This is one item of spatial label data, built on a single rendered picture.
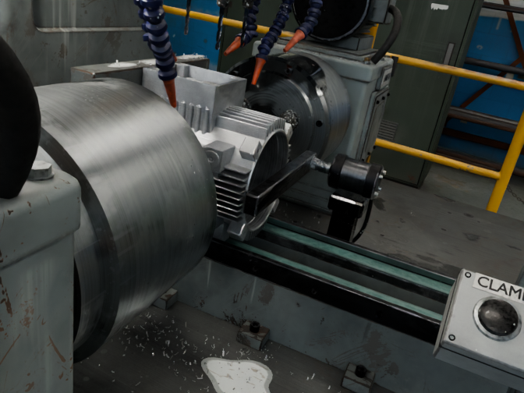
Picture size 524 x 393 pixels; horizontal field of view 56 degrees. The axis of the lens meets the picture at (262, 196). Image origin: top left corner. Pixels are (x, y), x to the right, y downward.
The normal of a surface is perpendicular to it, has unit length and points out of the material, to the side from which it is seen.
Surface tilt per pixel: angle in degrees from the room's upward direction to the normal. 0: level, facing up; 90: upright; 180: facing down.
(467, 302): 38
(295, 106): 90
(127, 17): 90
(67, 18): 90
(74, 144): 32
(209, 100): 90
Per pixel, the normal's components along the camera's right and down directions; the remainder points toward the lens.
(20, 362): 0.91, 0.29
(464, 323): -0.11, -0.53
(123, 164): 0.77, -0.40
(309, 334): -0.40, 0.30
